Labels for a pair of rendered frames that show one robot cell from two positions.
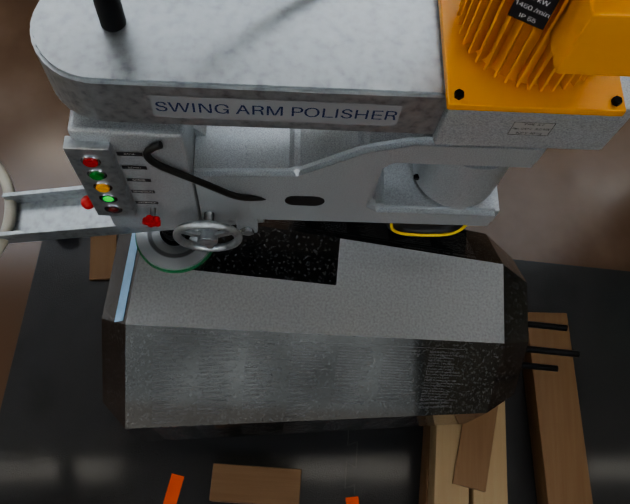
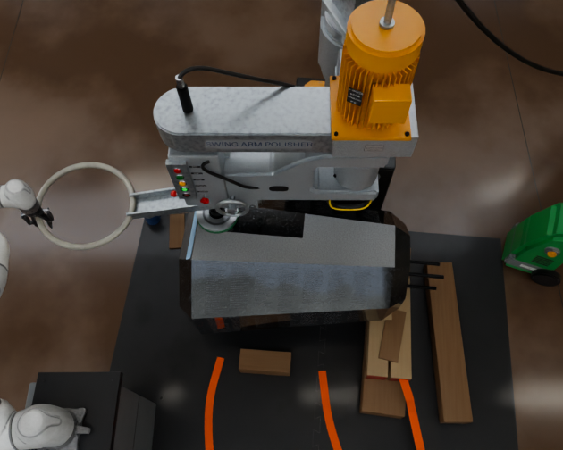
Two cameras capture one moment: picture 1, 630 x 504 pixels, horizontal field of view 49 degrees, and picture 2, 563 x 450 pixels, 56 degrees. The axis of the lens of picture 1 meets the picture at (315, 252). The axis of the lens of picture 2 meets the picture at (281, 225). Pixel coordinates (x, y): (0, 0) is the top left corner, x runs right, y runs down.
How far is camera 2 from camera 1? 0.83 m
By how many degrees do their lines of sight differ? 6
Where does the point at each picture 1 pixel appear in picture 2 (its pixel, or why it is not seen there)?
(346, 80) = (288, 129)
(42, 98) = (140, 146)
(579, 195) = (463, 193)
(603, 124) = (406, 145)
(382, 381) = (329, 290)
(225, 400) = (244, 302)
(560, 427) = (447, 329)
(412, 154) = (325, 162)
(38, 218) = (147, 205)
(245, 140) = (248, 159)
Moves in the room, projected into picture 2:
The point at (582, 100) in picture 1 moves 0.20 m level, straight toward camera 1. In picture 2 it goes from (391, 134) to (358, 172)
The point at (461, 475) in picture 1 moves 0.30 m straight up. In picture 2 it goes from (383, 353) to (392, 341)
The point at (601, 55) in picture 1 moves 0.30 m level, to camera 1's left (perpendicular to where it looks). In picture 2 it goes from (384, 115) to (291, 102)
